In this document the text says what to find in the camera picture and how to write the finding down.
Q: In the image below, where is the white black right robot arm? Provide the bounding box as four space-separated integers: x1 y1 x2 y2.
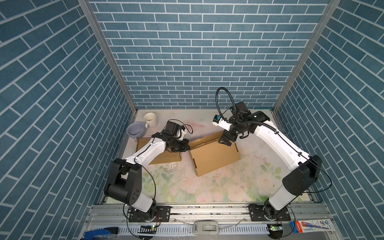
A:
213 111 323 221

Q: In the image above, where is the lavender ceramic bowl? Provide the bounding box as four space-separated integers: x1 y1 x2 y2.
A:
126 122 146 142

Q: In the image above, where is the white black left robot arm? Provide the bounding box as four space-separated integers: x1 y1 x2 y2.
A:
104 119 193 222

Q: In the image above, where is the aluminium corner post right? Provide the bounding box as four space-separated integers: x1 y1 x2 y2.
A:
272 0 341 114

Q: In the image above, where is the brown cardboard box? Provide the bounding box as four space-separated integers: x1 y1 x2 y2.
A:
189 132 241 177
136 138 182 165

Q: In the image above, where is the aluminium corner post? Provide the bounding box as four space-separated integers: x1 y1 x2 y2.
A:
272 0 341 114
78 0 138 114

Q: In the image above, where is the blue black tool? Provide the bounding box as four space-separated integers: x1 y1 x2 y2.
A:
82 227 119 240

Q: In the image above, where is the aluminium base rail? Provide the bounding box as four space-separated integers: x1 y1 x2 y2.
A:
80 202 341 240

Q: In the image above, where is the cream ceramic mug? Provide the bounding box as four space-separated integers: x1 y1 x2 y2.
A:
144 113 158 129

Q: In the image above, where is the aluminium corner post left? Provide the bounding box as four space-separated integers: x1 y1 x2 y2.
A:
78 0 138 114

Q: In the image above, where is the grey plastic clamp handle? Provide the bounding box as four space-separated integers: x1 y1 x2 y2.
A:
193 221 220 236

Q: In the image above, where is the white red blue tube box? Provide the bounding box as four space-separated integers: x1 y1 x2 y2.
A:
290 219 336 234

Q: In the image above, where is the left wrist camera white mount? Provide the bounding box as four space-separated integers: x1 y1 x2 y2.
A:
176 126 186 141

